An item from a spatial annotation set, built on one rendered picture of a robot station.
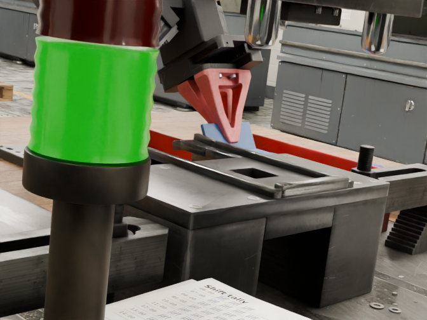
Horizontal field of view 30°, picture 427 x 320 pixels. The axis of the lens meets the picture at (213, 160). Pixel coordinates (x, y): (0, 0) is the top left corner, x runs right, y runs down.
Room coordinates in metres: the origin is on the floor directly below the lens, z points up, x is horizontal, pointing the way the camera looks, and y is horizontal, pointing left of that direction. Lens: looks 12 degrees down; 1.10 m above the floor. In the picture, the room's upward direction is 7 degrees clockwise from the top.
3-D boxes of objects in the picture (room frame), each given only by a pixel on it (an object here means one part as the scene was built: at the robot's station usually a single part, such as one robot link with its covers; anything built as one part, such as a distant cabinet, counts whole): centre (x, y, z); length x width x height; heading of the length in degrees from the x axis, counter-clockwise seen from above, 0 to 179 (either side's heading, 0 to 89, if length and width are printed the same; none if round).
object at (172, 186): (0.53, -0.02, 0.98); 0.20 x 0.10 x 0.01; 136
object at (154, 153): (0.53, 0.00, 0.98); 0.13 x 0.01 x 0.03; 46
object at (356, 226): (0.53, -0.02, 0.94); 0.20 x 0.10 x 0.07; 136
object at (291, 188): (0.51, -0.07, 0.98); 0.07 x 0.01 x 0.03; 136
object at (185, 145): (0.63, 0.00, 0.98); 0.07 x 0.02 x 0.01; 46
